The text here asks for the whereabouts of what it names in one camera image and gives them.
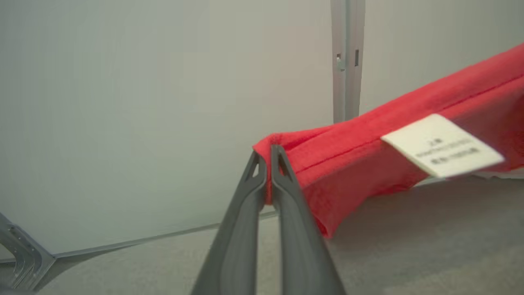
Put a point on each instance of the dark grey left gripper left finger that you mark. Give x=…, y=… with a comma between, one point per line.
x=233, y=254

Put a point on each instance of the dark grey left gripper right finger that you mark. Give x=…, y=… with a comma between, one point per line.
x=303, y=254

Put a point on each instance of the red shorts with white stripes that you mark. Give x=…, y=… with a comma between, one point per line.
x=348, y=172

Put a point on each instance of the grey partition post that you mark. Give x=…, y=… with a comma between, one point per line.
x=348, y=82

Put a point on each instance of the grey metal corner bracket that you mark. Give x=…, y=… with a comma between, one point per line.
x=24, y=254

